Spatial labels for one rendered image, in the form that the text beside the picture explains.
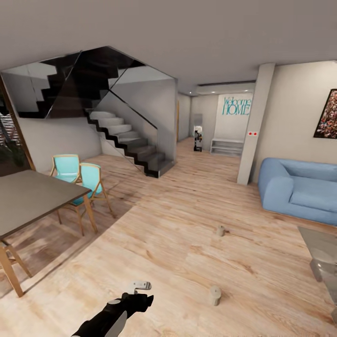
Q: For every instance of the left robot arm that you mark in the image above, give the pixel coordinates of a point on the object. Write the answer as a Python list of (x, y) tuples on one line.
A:
[(111, 321)]

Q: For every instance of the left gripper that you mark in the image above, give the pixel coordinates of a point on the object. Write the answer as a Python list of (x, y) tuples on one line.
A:
[(140, 302)]

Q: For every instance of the stairs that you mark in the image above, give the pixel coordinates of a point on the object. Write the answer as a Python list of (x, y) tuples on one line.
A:
[(79, 85)]

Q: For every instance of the pillar candle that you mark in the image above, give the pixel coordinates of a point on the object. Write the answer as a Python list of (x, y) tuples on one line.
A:
[(220, 230), (214, 296)]

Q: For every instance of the coffee table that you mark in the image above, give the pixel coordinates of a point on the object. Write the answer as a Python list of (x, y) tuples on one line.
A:
[(323, 249)]

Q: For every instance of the sofa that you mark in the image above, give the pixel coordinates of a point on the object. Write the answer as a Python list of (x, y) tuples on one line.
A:
[(299, 189)]

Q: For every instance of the standing mirror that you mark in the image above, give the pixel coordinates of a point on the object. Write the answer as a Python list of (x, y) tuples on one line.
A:
[(198, 132)]

